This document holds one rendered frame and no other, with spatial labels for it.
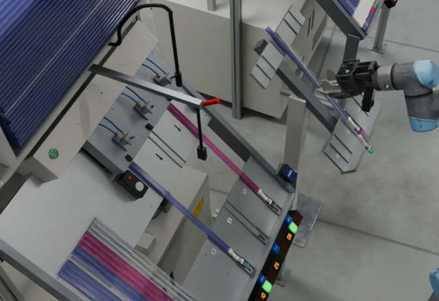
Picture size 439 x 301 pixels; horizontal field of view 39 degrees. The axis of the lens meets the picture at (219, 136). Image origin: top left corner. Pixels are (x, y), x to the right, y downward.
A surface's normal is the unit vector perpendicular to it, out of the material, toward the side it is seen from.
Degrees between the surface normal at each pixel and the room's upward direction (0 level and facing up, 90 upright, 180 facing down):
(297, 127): 90
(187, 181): 0
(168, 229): 0
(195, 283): 46
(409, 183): 0
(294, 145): 90
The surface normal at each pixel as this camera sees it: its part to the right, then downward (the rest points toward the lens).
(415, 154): -0.04, -0.60
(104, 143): 0.62, -0.19
